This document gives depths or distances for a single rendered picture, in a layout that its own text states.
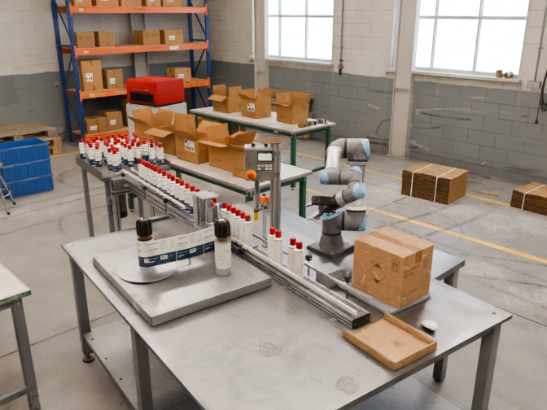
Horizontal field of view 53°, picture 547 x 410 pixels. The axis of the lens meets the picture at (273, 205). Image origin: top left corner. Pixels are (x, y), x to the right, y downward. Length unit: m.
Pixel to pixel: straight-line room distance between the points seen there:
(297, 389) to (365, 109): 7.44
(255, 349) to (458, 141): 6.45
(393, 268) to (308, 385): 0.74
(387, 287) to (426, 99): 6.14
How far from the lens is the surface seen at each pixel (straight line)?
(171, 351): 2.42
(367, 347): 2.39
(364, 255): 2.74
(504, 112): 8.09
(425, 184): 6.91
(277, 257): 2.94
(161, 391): 3.22
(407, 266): 2.63
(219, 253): 2.84
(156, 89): 8.26
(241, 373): 2.27
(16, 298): 3.17
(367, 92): 9.22
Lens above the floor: 2.18
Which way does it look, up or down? 20 degrees down
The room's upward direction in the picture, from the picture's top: straight up
